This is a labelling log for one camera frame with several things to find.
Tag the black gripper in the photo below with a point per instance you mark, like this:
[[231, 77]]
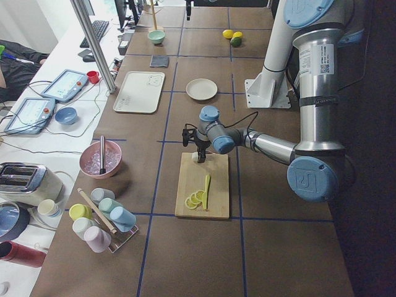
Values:
[[202, 144]]

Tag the cream round plate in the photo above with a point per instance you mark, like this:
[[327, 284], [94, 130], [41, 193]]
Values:
[[201, 89]]

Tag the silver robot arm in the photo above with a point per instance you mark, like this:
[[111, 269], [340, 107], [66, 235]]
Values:
[[318, 167]]

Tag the white bear tray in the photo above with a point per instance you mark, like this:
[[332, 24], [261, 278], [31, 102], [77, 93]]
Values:
[[140, 92]]

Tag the wooden cutting board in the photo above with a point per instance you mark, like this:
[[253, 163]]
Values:
[[192, 179]]

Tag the yellow plastic knife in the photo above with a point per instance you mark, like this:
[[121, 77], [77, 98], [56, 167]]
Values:
[[206, 192]]

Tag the metal ice scoop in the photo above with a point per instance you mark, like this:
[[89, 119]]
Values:
[[102, 155]]

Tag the blue cup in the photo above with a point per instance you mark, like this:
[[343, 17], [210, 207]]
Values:
[[123, 219]]

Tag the pink bowl with ice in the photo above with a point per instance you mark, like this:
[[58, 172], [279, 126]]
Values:
[[90, 160]]

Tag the grey folded cloth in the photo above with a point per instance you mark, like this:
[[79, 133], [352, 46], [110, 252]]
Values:
[[159, 61]]

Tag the green cup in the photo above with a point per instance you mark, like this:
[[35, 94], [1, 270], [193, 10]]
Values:
[[106, 205]]

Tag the grey cup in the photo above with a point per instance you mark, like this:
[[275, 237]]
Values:
[[98, 194]]

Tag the green avocado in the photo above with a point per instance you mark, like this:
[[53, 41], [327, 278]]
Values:
[[236, 42]]

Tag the yellow lemon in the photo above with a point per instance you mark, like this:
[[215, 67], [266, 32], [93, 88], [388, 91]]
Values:
[[228, 34], [238, 34]]

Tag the mint green bowl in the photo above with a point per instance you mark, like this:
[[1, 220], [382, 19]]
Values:
[[156, 37]]

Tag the pink cup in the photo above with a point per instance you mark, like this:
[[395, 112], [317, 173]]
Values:
[[97, 239]]

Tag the red mug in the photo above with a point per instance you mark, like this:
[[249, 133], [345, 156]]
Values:
[[93, 77]]

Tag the yellow cup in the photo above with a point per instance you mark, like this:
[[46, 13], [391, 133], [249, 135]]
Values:
[[80, 211]]

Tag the wooden mug stand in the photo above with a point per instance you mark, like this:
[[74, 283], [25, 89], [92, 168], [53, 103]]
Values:
[[155, 26]]

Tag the white cup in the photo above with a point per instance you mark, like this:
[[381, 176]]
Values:
[[81, 224]]

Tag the blue bowl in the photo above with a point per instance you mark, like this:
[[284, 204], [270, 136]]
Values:
[[66, 116]]

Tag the black box with label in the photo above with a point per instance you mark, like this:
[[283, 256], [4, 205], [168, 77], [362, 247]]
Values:
[[124, 41]]

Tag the black computer mouse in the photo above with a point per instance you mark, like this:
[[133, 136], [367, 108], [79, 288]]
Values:
[[88, 58]]

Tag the teach pendant tablet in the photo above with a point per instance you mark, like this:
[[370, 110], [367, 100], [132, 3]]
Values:
[[31, 116], [66, 86]]

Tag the black keyboard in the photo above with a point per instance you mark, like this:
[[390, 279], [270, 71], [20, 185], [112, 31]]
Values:
[[99, 28]]

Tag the cream toaster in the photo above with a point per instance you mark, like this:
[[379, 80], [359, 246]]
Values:
[[28, 183]]

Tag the red bottle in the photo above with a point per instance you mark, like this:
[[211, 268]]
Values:
[[20, 254]]

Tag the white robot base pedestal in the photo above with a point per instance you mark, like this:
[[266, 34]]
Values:
[[269, 89]]

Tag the aluminium frame post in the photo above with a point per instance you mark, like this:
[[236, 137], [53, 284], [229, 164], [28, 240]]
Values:
[[85, 22]]

